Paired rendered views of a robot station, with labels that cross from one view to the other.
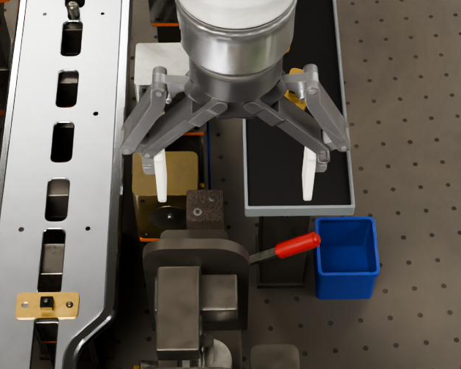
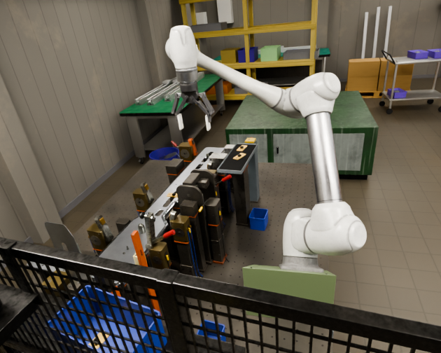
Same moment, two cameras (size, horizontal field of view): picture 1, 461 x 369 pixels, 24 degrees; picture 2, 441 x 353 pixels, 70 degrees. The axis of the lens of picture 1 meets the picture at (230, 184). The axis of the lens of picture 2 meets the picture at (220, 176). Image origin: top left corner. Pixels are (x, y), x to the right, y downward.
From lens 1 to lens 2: 99 cm
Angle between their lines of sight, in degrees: 33
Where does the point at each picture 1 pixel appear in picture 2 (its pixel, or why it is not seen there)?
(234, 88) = (184, 87)
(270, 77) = (192, 87)
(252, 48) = (185, 74)
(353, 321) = (257, 234)
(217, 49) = (179, 75)
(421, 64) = (298, 190)
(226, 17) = (178, 65)
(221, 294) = (203, 181)
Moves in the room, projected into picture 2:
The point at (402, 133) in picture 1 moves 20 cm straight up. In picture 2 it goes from (287, 202) to (287, 176)
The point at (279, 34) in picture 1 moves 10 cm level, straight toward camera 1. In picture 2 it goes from (190, 73) to (177, 78)
